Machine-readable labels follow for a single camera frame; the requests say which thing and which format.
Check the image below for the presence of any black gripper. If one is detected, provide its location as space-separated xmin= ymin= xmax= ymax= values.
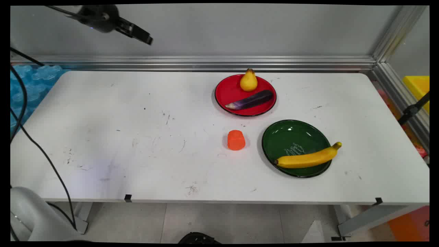
xmin=77 ymin=4 xmax=153 ymax=46

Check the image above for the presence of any purple toy eggplant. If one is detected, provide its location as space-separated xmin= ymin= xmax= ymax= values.
xmin=225 ymin=90 xmax=274 ymax=110

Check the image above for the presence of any red round plate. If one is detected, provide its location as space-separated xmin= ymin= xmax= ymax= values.
xmin=214 ymin=74 xmax=277 ymax=117

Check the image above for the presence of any blue bubble wrap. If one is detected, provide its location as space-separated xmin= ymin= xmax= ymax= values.
xmin=10 ymin=64 xmax=71 ymax=136

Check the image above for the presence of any yellow toy pear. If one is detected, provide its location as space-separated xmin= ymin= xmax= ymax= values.
xmin=240 ymin=68 xmax=258 ymax=92

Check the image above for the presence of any orange toy carrot piece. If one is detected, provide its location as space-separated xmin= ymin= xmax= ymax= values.
xmin=227 ymin=130 xmax=246 ymax=151

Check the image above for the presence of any dark green round plate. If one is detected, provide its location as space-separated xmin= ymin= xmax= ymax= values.
xmin=261 ymin=119 xmax=333 ymax=178

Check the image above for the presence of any yellow toy banana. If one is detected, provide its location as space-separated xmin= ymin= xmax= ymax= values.
xmin=274 ymin=142 xmax=342 ymax=169

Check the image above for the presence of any black round floor object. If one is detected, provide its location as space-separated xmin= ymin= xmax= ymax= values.
xmin=178 ymin=232 xmax=222 ymax=244

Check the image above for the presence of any black stand clamp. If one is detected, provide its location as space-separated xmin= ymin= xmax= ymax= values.
xmin=398 ymin=91 xmax=430 ymax=126

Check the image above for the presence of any yellow plastic bin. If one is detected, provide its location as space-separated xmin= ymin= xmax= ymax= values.
xmin=402 ymin=75 xmax=430 ymax=114

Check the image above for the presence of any white table leg with foot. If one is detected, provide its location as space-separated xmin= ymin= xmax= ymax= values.
xmin=332 ymin=204 xmax=414 ymax=238

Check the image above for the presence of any orange box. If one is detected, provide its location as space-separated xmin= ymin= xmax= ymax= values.
xmin=387 ymin=205 xmax=430 ymax=242

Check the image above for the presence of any horizontal aluminium frame rail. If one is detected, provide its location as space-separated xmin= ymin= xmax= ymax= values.
xmin=10 ymin=55 xmax=378 ymax=72

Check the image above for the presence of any thin black cable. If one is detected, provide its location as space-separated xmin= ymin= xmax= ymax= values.
xmin=10 ymin=47 xmax=45 ymax=67

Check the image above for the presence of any long black cable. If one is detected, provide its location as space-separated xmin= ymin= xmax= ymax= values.
xmin=10 ymin=109 xmax=78 ymax=231
xmin=10 ymin=64 xmax=28 ymax=142

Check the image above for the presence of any upright aluminium frame post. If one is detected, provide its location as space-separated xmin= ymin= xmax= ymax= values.
xmin=372 ymin=5 xmax=429 ymax=63

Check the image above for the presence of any side aluminium frame rail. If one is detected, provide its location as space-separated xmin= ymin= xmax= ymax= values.
xmin=369 ymin=62 xmax=430 ymax=153

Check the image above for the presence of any red clutter behind rail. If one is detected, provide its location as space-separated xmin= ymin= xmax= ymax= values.
xmin=377 ymin=89 xmax=428 ymax=159

